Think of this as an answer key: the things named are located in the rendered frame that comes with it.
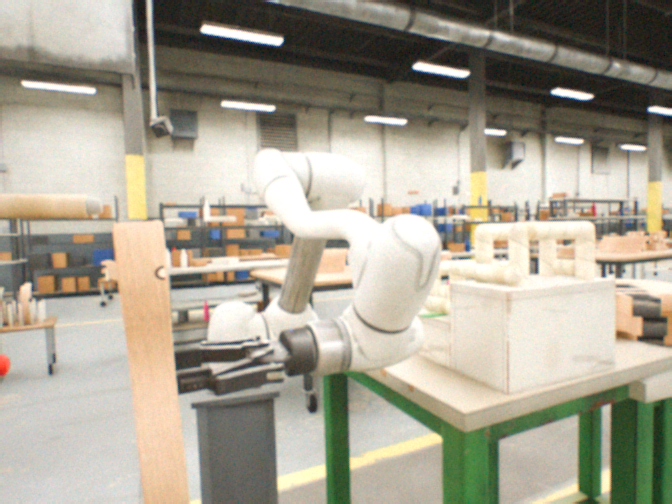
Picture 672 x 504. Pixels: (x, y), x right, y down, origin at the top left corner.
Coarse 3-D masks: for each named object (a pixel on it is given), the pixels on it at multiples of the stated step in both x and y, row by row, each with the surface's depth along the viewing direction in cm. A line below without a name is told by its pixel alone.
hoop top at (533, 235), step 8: (520, 224) 69; (528, 224) 69; (536, 224) 70; (544, 224) 71; (552, 224) 72; (560, 224) 72; (568, 224) 73; (576, 224) 74; (584, 224) 75; (592, 224) 76; (528, 232) 69; (536, 232) 69; (544, 232) 70; (552, 232) 71; (560, 232) 72; (568, 232) 73; (576, 232) 73; (584, 232) 74; (528, 240) 70; (536, 240) 71
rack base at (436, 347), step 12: (420, 312) 92; (432, 312) 91; (432, 324) 85; (444, 324) 82; (432, 336) 85; (444, 336) 82; (420, 348) 89; (432, 348) 86; (444, 348) 82; (432, 360) 86; (444, 360) 82
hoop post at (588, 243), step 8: (592, 232) 75; (576, 240) 77; (584, 240) 75; (592, 240) 75; (576, 248) 77; (584, 248) 75; (592, 248) 75; (576, 256) 77; (584, 256) 75; (592, 256) 75; (576, 264) 77; (584, 264) 76; (592, 264) 75; (576, 272) 77; (584, 272) 76; (592, 272) 75; (584, 280) 76; (592, 280) 76
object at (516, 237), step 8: (512, 232) 69; (520, 232) 68; (512, 240) 69; (520, 240) 68; (512, 248) 69; (520, 248) 69; (512, 256) 69; (520, 256) 69; (512, 264) 69; (520, 264) 69; (520, 288) 69
